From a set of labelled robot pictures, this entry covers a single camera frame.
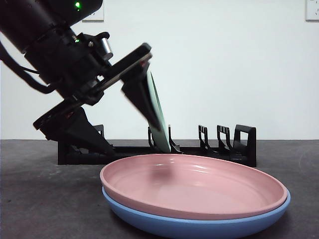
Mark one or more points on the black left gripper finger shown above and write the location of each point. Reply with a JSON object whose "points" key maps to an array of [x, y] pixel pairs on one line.
{"points": [[139, 97], [84, 134]]}

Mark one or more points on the green round plate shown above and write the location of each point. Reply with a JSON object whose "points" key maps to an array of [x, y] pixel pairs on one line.
{"points": [[156, 99]]}

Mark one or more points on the pink round plate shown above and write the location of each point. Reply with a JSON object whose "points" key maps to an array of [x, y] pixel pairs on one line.
{"points": [[194, 189]]}

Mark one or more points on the blue round plate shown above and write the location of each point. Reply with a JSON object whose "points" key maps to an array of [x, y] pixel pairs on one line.
{"points": [[199, 226]]}

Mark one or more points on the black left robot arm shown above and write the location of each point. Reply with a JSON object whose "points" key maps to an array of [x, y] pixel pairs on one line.
{"points": [[37, 25]]}

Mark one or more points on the black plate rack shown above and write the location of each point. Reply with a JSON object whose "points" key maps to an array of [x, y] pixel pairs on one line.
{"points": [[224, 149]]}

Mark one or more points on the white wall socket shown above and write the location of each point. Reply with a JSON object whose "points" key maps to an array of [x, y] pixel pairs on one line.
{"points": [[97, 16], [312, 10]]}

